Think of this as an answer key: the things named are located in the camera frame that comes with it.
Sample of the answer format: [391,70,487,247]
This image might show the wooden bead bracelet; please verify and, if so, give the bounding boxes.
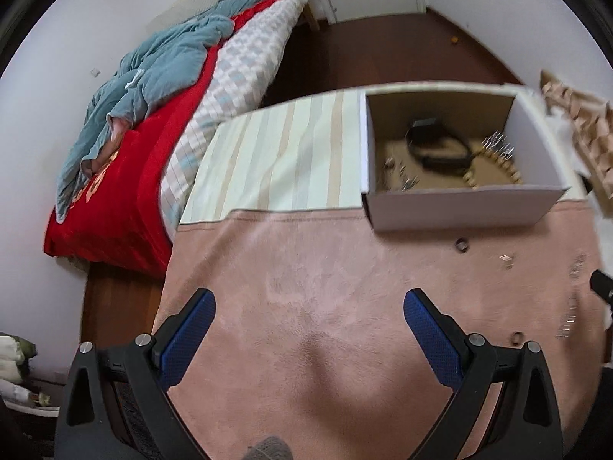
[462,146,524,189]

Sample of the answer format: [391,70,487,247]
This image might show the small silver earrings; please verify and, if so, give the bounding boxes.
[383,157,421,191]

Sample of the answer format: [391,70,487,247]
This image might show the thin silver chain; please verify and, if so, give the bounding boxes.
[556,294,579,338]
[568,252,589,279]

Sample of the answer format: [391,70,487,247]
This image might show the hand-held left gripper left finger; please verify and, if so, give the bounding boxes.
[54,288,217,460]

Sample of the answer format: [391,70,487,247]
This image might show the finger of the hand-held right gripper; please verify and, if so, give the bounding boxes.
[590,271,613,306]

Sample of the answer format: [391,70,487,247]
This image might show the pink suede mat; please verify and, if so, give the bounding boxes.
[152,200,608,460]

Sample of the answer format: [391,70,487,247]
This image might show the blue-grey quilt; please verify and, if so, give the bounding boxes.
[56,0,300,222]

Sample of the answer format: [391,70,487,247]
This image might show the striped beige cloth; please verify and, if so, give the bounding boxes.
[178,89,369,225]

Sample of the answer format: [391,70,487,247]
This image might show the beige wooden rack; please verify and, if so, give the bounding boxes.
[539,70,613,184]

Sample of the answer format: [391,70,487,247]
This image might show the white cardboard box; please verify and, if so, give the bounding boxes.
[359,82,572,233]

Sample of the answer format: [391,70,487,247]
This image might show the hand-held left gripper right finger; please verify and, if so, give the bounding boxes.
[403,288,564,460]

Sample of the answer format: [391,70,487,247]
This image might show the silver spiky hair clip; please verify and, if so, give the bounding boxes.
[481,131,516,160]

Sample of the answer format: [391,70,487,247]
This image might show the red blanket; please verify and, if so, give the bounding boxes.
[44,0,251,279]

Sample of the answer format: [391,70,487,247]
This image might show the white and green bundle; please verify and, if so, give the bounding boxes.
[0,330,51,411]

